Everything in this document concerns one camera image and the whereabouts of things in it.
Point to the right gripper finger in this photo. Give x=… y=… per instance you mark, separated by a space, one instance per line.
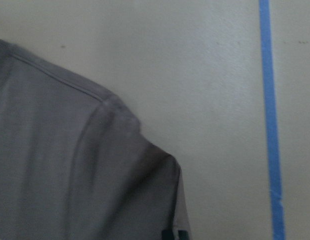
x=168 y=234

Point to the dark brown t-shirt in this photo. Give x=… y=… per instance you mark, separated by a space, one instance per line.
x=74 y=164

